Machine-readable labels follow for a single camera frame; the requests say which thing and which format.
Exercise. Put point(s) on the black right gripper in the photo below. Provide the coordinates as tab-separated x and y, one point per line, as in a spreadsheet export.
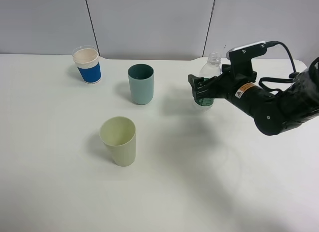
234	81

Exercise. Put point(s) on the clear plastic water bottle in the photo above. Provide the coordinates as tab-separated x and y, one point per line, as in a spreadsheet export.
210	69

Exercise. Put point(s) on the teal plastic cup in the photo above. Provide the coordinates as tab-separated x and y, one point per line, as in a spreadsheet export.
141	81

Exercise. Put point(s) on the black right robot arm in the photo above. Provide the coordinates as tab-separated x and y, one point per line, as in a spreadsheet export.
272	113

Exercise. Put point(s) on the light green plastic cup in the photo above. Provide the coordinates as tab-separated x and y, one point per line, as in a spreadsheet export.
118	134

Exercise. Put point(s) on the blue paper cup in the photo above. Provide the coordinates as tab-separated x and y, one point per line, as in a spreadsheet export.
86	59

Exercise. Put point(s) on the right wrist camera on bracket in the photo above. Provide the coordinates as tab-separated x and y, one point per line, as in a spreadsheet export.
240	59

